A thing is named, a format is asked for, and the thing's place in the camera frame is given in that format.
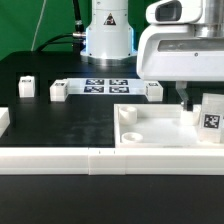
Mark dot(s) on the fiducial marker sheet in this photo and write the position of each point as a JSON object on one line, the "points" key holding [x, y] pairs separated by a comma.
{"points": [[108, 86]]}

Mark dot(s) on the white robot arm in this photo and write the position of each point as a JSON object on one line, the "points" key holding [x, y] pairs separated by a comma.
{"points": [[109, 37]]}

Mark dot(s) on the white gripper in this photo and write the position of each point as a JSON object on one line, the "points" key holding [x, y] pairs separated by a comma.
{"points": [[183, 42]]}

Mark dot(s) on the white square tabletop tray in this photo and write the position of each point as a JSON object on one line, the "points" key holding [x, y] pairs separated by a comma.
{"points": [[159, 126]]}

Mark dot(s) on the white fence wall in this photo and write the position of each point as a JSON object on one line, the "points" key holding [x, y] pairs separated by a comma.
{"points": [[111, 161], [4, 119]]}

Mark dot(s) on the white front fence wall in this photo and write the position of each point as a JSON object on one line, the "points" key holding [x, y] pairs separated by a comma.
{"points": [[111, 161]]}

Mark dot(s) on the white left fence wall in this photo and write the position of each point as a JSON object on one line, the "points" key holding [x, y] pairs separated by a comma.
{"points": [[4, 119]]}

